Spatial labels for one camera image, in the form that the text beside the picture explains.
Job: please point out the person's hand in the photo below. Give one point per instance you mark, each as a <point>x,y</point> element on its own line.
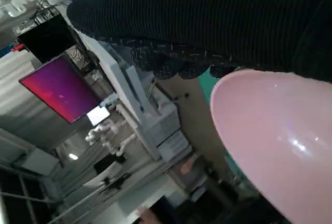
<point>146,216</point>

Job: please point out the right robot hand black glove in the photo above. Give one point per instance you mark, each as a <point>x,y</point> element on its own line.
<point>207,19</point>

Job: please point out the pink bowl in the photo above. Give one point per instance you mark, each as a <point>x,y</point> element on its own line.
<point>272,136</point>

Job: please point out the pale pink object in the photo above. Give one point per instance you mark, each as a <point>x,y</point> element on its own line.
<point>186,167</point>

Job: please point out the white mesh cabinet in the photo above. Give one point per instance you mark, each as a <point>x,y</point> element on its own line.
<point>166,130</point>

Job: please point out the small white screen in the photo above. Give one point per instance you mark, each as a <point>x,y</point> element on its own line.
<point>98,115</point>

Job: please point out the purple monitor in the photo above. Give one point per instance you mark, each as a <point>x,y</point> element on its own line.
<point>59,86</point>

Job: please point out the black monitor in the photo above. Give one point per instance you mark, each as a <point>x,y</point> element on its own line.
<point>46,37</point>

